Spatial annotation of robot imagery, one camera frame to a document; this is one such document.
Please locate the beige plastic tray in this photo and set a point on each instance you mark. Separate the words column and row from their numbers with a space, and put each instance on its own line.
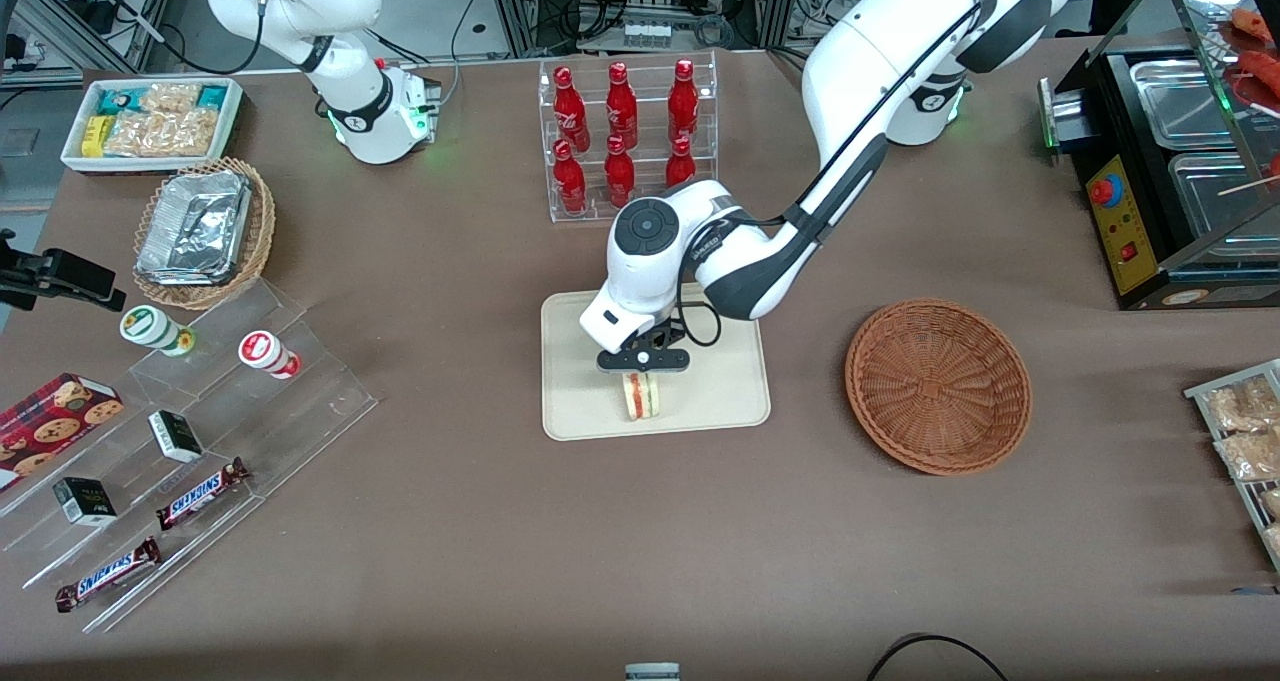
column 725, row 391

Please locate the brown wicker basket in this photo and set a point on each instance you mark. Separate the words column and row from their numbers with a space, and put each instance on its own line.
column 935, row 386

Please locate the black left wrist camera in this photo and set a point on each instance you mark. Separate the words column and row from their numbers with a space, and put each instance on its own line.
column 643, row 360

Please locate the clear cracker bag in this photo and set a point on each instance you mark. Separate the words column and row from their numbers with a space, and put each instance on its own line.
column 160, row 135
column 170, row 97

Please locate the black clamp mount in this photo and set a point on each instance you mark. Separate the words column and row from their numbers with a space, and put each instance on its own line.
column 70, row 273

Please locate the steel warmer pan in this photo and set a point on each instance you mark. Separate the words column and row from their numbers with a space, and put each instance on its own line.
column 1180, row 101
column 1215, row 201

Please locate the red cola bottle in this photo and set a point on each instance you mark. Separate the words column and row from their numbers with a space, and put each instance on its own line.
column 620, row 176
column 680, row 166
column 570, row 183
column 683, row 106
column 571, row 111
column 621, row 111

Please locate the triangular sandwich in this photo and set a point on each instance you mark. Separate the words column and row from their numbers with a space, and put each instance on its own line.
column 641, row 399

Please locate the tray of packaged crackers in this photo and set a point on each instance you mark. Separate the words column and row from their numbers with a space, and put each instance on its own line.
column 1200, row 391

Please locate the light wicker basket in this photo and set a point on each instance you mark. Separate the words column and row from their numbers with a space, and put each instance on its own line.
column 262, row 231

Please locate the aluminium frame rack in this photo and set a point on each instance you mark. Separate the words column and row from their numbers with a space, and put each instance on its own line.
column 520, row 11

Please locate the clear acrylic stepped stand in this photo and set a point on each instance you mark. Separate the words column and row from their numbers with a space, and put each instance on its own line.
column 300, row 411

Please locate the orange fried food piece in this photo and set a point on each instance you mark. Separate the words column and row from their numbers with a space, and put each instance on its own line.
column 1262, row 69
column 1255, row 26

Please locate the snickers bar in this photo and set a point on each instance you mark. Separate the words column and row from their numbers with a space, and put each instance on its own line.
column 200, row 494
column 108, row 574

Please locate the aluminium foil containers stack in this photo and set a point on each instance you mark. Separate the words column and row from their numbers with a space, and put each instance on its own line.
column 195, row 226

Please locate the white rectangular snack bin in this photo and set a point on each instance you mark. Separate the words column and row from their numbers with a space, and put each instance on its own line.
column 75, row 156

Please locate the red cookie box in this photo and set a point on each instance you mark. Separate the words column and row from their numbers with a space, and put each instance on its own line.
column 50, row 426

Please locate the clear snack bag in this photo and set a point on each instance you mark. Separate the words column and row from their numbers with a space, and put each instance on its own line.
column 1250, row 456
column 1274, row 539
column 1240, row 406
column 1272, row 503

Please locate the small black box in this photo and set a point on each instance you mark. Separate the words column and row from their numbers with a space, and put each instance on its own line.
column 85, row 501
column 175, row 436

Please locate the clear acrylic bottle rack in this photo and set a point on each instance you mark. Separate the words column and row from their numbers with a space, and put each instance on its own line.
column 650, row 101

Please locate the green lid cup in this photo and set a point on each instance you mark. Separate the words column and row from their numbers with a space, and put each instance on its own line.
column 150, row 327

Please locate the black food warmer machine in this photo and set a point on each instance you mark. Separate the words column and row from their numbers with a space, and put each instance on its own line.
column 1150, row 221

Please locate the grey box edge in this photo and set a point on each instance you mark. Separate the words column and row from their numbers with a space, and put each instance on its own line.
column 652, row 672

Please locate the teal snack pack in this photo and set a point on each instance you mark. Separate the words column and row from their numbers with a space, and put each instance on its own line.
column 118, row 100
column 212, row 95

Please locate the yellow snack pack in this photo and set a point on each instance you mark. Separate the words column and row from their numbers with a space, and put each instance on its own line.
column 95, row 135

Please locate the red lid cup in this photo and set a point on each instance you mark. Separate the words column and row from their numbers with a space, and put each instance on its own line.
column 264, row 351

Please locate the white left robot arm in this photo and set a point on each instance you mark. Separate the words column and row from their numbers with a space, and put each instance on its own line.
column 900, row 51

